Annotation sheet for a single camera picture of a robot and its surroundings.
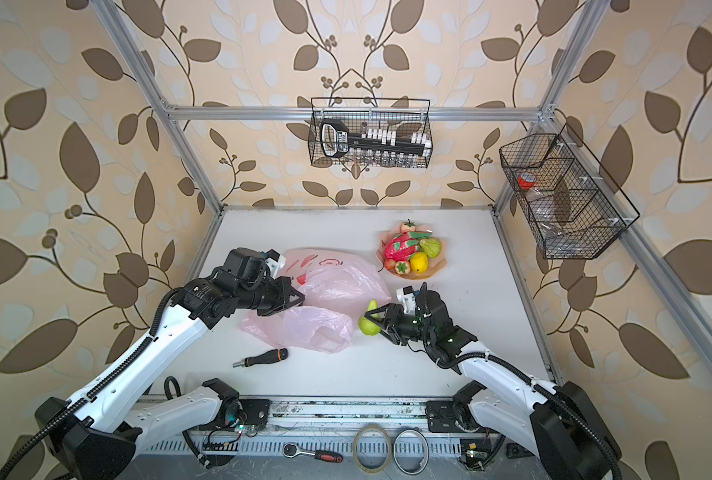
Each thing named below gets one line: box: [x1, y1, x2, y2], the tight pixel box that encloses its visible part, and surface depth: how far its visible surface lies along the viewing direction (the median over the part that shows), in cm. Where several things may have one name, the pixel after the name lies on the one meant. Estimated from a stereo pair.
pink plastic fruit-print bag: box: [240, 248, 391, 352], surface depth 79 cm
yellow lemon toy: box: [410, 252, 429, 274], surface depth 100 cm
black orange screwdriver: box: [232, 348, 289, 368], surface depth 84 cm
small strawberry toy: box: [395, 260, 411, 276], surface depth 98 cm
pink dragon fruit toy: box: [384, 231, 432, 262], surface depth 99 cm
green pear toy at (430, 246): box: [419, 238, 441, 258], surface depth 101 cm
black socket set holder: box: [320, 118, 432, 158], surface depth 84 cm
